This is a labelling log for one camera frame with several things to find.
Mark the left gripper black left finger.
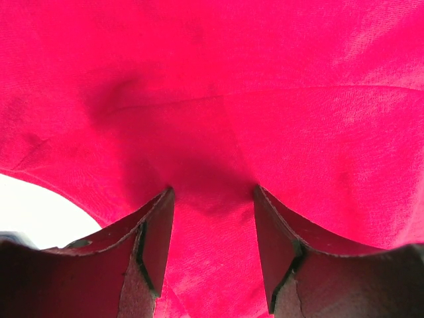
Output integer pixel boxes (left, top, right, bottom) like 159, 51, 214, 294
1, 188, 175, 317

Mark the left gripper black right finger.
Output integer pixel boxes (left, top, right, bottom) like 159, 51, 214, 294
254, 186, 423, 317

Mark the red t-shirt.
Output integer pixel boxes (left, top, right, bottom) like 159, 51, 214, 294
1, 1, 423, 317

